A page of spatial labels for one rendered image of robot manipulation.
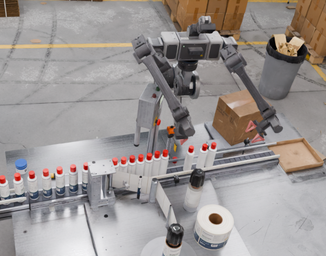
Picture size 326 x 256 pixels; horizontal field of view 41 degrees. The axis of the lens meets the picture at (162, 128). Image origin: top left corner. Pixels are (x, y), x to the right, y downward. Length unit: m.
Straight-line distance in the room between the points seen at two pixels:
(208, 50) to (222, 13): 3.07
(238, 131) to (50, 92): 2.43
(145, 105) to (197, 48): 0.66
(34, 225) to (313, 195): 1.74
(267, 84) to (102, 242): 3.22
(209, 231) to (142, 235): 0.38
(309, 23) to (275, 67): 1.44
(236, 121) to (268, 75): 2.13
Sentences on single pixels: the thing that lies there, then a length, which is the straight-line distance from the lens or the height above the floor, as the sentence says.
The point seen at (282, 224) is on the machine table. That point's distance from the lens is 2.81.
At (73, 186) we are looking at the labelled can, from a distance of 2.61.
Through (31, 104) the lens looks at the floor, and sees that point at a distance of 4.71.
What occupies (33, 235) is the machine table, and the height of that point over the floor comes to 0.83.
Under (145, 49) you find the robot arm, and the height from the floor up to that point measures 1.71.
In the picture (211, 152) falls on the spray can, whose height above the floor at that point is 1.03.
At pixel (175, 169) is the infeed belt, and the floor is 0.88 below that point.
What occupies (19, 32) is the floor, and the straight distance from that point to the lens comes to 5.95.
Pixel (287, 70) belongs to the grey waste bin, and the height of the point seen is 0.42.
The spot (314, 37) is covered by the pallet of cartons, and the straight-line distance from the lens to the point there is 6.19.
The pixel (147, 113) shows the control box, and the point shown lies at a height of 1.40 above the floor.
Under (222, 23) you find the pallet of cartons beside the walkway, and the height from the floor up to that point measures 0.25.
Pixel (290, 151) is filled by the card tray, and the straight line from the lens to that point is 3.28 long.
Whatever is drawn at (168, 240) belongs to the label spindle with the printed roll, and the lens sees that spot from 2.21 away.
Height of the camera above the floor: 2.91
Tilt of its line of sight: 41 degrees down
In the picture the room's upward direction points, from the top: 9 degrees clockwise
